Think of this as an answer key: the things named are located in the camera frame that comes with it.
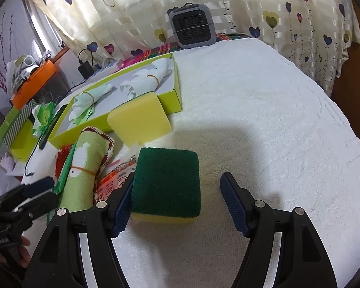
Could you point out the green tissue packet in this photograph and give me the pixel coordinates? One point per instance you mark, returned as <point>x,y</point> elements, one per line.
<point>45,115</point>

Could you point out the crumpled pale paper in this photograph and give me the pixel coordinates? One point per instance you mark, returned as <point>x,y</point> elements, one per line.
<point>9,163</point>

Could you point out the heart-print curtain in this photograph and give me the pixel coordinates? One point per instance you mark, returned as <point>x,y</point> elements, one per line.
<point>258,0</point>

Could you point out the clear printed plastic packet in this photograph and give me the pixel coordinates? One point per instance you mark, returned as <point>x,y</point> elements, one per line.
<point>111,181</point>

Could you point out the orange box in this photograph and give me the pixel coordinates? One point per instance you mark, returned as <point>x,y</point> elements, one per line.
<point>33,87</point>

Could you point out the black phone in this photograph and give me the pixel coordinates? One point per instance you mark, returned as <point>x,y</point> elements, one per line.
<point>51,126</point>

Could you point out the lime striped box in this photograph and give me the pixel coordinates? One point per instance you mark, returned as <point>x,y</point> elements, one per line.
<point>21,144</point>

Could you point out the rolled white cloth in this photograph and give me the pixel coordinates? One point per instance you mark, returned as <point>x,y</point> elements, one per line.
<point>138,84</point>
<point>156,67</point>

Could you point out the green towel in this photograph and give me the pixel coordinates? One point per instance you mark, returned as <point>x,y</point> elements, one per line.
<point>81,162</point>

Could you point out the red bristly brush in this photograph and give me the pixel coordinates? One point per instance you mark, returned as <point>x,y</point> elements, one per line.
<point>61,159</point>

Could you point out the green-topped yellow sponge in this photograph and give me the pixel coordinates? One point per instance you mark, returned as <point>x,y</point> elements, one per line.
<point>165,180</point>

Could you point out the rolled pale green cloth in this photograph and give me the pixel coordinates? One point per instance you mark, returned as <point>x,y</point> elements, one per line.
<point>84,102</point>

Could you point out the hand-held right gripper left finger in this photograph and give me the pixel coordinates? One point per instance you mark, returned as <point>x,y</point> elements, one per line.
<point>123,207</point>

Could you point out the black charger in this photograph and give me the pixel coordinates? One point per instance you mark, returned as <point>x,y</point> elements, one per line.
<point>85,69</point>

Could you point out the plain yellow sponge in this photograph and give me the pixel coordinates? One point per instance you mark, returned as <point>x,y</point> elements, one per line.
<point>138,120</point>

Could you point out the lime green box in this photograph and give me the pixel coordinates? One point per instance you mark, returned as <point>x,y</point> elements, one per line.
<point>169,102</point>

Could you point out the window frame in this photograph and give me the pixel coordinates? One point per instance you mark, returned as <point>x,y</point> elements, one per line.
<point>36,21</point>

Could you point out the person's left hand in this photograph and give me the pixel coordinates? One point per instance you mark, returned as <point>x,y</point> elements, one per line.
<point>24,252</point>

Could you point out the grey fan heater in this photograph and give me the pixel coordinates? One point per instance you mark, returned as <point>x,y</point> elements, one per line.
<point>192,27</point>

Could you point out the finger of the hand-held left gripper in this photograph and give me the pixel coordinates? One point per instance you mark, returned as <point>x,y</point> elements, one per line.
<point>40,204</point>
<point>36,186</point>

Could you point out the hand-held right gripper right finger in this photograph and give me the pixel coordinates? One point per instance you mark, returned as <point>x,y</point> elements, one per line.
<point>232,199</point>

